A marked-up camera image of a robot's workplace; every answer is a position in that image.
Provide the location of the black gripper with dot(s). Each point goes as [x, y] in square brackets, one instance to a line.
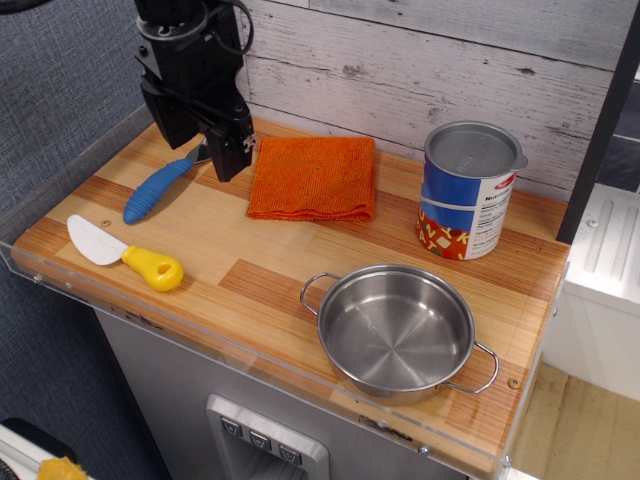
[192, 57]

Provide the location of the stainless steel pot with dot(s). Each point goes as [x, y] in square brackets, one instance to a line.
[396, 333]

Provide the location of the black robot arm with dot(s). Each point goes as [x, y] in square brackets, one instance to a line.
[191, 58]

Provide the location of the orange knitted cloth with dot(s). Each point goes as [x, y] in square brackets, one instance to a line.
[314, 179]

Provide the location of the silver toy fridge cabinet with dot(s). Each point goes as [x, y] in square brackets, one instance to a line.
[172, 381]

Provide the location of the blue labelled food can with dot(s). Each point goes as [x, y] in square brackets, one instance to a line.
[469, 170]

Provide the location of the grey dispenser button panel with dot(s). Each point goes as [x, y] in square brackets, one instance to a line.
[252, 446]

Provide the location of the yellow object at corner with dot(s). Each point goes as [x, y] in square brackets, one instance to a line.
[60, 469]

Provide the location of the white ridged plastic box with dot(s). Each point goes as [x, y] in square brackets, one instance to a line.
[593, 332]

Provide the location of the blue handled metal fork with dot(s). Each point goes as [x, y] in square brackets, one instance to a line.
[150, 192]

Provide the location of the yellow handled white toy knife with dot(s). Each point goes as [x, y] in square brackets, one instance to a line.
[161, 272]

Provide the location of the black right frame post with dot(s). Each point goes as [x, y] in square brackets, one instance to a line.
[615, 99]

